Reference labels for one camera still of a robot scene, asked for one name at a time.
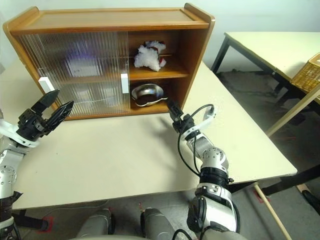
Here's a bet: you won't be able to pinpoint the wooden cabinet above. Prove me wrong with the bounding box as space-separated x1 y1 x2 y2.
2 2 216 122

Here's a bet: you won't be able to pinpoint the grey rounded leg cover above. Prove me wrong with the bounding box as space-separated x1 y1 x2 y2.
140 207 176 240
75 208 116 238

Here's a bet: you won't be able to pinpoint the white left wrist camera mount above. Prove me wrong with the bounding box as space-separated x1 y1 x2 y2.
0 119 41 149

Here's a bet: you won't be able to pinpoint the beige table black legs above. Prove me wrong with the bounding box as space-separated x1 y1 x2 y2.
210 31 320 137

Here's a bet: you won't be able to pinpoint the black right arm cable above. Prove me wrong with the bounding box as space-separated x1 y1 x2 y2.
177 103 215 176

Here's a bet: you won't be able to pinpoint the grey robot torso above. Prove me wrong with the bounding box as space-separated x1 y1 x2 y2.
72 232 201 240

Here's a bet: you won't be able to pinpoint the black body cable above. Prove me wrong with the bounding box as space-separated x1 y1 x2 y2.
173 228 194 240

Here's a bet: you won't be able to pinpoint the wooden stick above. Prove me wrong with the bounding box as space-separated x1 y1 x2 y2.
253 184 292 240

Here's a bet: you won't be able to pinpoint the ribbed glass sliding door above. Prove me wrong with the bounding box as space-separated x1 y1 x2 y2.
37 31 130 115
14 31 119 118

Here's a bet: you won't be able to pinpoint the purple tissue pack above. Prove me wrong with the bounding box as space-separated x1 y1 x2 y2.
63 48 101 79

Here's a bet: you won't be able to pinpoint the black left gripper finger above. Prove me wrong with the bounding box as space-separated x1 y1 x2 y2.
30 89 61 115
45 100 75 131

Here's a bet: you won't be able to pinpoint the wicker basket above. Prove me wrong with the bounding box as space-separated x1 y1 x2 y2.
290 52 320 95

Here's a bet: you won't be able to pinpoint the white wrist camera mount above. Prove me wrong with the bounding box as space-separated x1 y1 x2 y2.
178 104 217 141
0 119 41 149

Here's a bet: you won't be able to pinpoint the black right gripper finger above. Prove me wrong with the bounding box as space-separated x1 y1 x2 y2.
171 99 186 119
165 98 179 121

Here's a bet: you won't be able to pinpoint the black table leg frame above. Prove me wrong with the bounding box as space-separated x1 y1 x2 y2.
12 209 51 231
229 169 320 196

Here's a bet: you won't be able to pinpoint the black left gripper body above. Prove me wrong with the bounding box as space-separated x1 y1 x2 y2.
16 108 50 140

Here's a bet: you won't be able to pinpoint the white door handle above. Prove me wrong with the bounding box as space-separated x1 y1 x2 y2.
120 72 130 94
38 76 56 95

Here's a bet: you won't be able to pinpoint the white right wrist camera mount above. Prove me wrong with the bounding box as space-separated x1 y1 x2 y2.
178 104 217 141

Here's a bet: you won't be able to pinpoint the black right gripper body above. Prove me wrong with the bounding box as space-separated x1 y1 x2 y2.
171 113 199 134

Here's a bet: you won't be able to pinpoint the white plush snowman toy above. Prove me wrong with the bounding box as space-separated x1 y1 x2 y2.
133 40 168 72

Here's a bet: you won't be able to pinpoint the steel bowl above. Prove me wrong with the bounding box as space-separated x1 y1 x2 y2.
130 83 168 109

